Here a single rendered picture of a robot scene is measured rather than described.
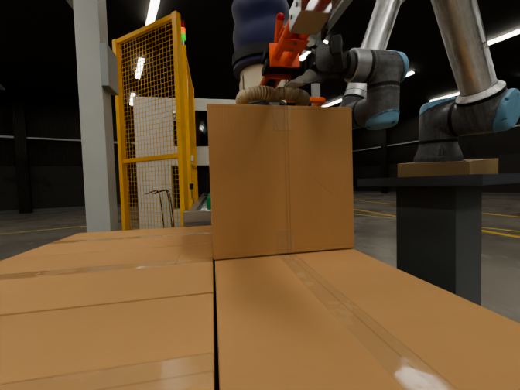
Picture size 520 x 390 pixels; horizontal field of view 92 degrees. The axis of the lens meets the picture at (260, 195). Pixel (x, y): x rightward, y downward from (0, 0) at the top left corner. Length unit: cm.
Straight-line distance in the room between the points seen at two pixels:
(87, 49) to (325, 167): 201
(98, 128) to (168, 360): 197
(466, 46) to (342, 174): 68
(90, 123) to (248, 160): 169
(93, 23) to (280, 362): 238
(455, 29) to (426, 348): 105
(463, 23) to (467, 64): 13
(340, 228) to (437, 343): 42
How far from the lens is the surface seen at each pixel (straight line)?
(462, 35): 123
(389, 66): 88
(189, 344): 37
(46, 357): 43
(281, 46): 69
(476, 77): 127
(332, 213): 74
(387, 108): 85
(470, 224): 142
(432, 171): 134
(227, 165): 66
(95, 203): 218
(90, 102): 226
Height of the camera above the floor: 74
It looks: 2 degrees down
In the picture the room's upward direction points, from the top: 2 degrees counter-clockwise
